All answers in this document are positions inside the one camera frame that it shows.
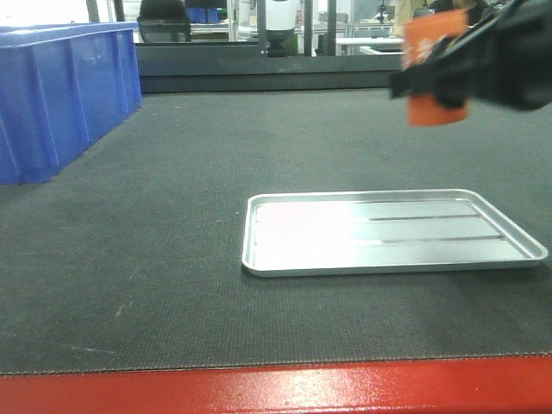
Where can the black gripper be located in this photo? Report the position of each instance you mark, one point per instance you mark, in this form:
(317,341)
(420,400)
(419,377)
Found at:
(505,60)

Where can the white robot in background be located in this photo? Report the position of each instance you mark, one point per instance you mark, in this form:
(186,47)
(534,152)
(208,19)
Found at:
(281,20)

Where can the silver metal tray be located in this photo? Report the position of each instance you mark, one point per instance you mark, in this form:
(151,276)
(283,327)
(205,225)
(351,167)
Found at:
(381,232)

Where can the blue plastic crate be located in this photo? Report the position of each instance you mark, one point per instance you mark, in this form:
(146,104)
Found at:
(63,87)

